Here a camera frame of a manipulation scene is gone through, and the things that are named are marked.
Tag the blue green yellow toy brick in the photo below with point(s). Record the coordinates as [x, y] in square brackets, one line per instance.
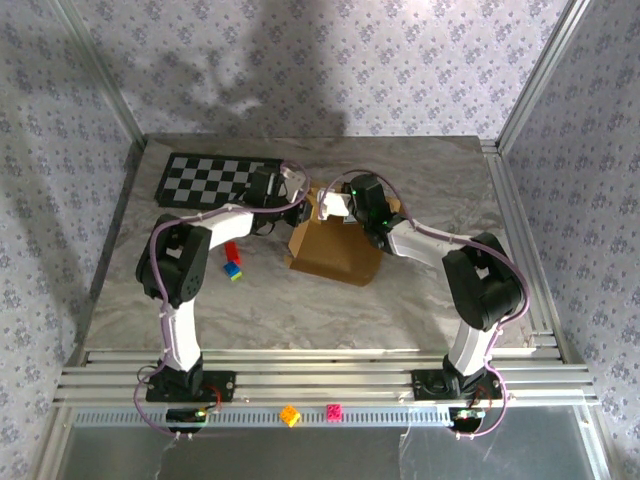
[232, 270]

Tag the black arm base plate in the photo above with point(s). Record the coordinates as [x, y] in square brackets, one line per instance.
[425, 385]
[220, 385]

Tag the black grey chessboard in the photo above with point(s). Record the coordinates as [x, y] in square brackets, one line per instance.
[200, 180]

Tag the grey metal panel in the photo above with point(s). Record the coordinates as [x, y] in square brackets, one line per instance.
[300, 455]

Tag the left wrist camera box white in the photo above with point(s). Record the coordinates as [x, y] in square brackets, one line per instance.
[291, 176]

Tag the brown cardboard paper box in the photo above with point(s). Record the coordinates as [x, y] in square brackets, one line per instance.
[340, 255]

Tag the orange toy brick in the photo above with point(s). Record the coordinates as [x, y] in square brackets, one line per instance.
[290, 415]

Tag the small circuit board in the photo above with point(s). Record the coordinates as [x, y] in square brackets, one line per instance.
[467, 415]
[185, 415]

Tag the red toy brick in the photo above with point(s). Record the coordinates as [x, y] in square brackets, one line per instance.
[233, 252]

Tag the aluminium rail base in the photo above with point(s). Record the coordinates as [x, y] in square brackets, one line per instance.
[320, 372]

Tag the aluminium frame post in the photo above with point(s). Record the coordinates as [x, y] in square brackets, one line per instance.
[105, 85]
[540, 75]

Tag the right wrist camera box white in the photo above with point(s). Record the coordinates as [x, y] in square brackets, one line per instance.
[334, 202]

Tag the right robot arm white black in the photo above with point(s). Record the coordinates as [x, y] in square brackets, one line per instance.
[485, 290]

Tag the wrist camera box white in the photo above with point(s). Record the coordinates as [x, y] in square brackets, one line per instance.
[291, 176]
[334, 202]

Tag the pink toy brick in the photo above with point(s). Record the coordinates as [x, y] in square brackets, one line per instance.
[334, 412]

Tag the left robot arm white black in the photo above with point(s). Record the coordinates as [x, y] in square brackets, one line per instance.
[180, 330]

